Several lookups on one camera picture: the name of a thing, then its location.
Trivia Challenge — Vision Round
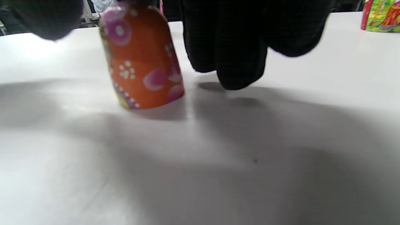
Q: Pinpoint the person's right hand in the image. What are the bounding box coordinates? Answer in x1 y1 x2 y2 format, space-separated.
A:
0 0 335 91

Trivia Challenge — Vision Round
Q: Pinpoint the orange Russian doll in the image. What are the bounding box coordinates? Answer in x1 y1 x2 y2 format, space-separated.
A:
98 2 185 110

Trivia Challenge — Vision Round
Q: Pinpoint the red Russian doll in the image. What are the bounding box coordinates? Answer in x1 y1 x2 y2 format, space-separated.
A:
360 0 400 33

